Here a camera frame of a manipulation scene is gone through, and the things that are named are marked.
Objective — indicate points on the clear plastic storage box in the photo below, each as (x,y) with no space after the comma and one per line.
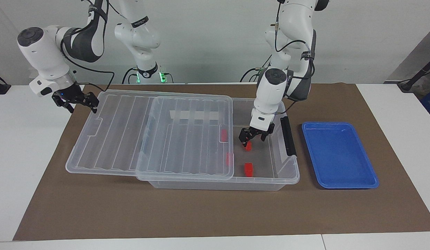
(215,185)

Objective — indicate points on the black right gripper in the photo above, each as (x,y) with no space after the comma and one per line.
(72,95)

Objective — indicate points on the black tripod leg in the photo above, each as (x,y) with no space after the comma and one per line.
(420,73)

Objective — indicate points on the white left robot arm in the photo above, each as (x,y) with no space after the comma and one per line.
(274,93)

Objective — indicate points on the brown table mat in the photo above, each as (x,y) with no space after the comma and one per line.
(97,208)

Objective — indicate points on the black clamp stand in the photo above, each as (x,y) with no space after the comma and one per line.
(0,86)

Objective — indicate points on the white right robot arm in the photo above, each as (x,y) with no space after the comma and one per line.
(39,52)

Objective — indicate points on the red block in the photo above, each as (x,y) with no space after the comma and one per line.
(248,169)
(229,159)
(249,147)
(223,135)

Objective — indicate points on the clear ribbed plastic lid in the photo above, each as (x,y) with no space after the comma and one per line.
(114,139)

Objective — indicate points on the blue plastic tray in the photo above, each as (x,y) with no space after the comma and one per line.
(340,156)

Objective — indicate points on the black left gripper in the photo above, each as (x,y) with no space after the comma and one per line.
(258,130)

